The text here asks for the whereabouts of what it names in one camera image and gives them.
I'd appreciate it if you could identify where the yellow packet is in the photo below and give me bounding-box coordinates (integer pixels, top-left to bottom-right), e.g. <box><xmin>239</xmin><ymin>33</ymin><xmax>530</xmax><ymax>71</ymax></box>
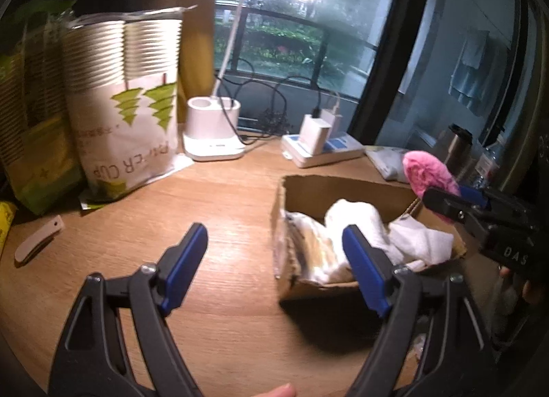
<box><xmin>0</xmin><ymin>201</ymin><xmax>17</xmax><ymax>253</ymax></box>

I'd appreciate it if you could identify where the white charger left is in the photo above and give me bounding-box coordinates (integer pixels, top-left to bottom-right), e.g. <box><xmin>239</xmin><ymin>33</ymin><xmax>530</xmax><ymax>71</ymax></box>
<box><xmin>298</xmin><ymin>114</ymin><xmax>329</xmax><ymax>156</ymax></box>

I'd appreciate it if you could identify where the paper cup pack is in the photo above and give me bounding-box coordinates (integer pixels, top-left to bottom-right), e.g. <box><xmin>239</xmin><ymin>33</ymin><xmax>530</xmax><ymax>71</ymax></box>
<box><xmin>61</xmin><ymin>7</ymin><xmax>187</xmax><ymax>202</ymax></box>

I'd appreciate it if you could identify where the green yellow snack bag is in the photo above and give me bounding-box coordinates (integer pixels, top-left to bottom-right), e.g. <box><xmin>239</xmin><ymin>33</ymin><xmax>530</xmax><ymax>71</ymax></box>
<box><xmin>1</xmin><ymin>0</ymin><xmax>83</xmax><ymax>215</ymax></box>

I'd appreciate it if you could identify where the white charger right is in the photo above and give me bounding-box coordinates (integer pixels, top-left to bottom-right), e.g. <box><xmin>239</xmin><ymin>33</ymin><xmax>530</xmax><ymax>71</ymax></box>
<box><xmin>320</xmin><ymin>109</ymin><xmax>342</xmax><ymax>138</ymax></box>

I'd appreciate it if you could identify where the white power strip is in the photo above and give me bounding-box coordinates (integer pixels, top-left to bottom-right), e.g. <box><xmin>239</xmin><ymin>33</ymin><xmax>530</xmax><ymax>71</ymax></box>
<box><xmin>280</xmin><ymin>131</ymin><xmax>366</xmax><ymax>169</ymax></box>

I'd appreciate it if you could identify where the brown cardboard box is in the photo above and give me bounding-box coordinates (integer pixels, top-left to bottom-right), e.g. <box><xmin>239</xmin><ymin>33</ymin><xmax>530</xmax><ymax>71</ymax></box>
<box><xmin>271</xmin><ymin>175</ymin><xmax>466</xmax><ymax>301</ymax></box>

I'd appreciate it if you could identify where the clear water bottle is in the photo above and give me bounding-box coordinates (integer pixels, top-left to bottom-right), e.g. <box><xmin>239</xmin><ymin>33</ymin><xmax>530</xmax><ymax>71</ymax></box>
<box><xmin>471</xmin><ymin>133</ymin><xmax>506</xmax><ymax>189</ymax></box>

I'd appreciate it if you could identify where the white frilly cloth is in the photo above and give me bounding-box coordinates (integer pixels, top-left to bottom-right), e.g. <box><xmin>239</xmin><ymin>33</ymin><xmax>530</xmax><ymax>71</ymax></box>
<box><xmin>273</xmin><ymin>210</ymin><xmax>349</xmax><ymax>285</ymax></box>

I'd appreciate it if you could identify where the steel thermos mug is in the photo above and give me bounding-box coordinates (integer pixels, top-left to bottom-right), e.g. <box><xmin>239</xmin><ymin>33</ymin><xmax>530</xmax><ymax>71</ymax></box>
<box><xmin>433</xmin><ymin>123</ymin><xmax>473</xmax><ymax>178</ymax></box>

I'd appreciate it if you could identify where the pink fuzzy plush pouch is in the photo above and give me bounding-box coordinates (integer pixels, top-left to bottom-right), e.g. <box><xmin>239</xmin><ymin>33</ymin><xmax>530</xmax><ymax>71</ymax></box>
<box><xmin>402</xmin><ymin>151</ymin><xmax>460</xmax><ymax>198</ymax></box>

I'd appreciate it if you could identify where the white waffle cloth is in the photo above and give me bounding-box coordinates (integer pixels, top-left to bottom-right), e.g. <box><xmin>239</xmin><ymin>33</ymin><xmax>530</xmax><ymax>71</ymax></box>
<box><xmin>322</xmin><ymin>199</ymin><xmax>454</xmax><ymax>284</ymax></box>

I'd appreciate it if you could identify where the hanging teal towel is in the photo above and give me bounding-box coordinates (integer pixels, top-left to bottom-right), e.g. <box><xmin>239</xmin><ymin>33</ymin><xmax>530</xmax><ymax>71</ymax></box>
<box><xmin>448</xmin><ymin>28</ymin><xmax>505</xmax><ymax>117</ymax></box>

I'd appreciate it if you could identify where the white charger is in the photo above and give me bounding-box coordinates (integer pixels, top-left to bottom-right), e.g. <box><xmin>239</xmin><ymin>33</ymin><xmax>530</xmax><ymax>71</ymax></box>
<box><xmin>298</xmin><ymin>114</ymin><xmax>329</xmax><ymax>156</ymax></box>
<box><xmin>320</xmin><ymin>109</ymin><xmax>342</xmax><ymax>138</ymax></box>

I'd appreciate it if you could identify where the white cloth package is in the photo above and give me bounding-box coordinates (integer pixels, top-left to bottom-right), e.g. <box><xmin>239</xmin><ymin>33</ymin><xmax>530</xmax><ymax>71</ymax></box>
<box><xmin>365</xmin><ymin>145</ymin><xmax>409</xmax><ymax>183</ymax></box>

